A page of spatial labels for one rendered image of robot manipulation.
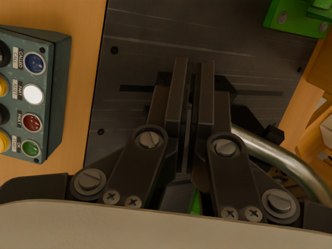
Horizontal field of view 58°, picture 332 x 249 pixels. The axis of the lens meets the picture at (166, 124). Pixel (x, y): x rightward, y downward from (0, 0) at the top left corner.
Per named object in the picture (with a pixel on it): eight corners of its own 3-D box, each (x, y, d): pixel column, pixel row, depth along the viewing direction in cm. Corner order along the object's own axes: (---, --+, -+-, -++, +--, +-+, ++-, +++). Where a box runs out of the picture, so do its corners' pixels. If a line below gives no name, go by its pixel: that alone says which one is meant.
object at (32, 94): (22, 100, 33) (24, 106, 32) (23, 81, 32) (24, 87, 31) (41, 100, 34) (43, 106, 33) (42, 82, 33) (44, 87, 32)
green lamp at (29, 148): (21, 153, 36) (22, 160, 35) (21, 137, 35) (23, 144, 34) (38, 151, 37) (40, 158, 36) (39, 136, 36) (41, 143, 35)
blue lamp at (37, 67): (23, 70, 31) (25, 75, 30) (24, 49, 30) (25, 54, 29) (43, 71, 32) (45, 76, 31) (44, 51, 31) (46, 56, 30)
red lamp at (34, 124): (22, 128, 34) (23, 134, 33) (22, 110, 33) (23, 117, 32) (39, 127, 35) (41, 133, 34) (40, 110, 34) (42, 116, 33)
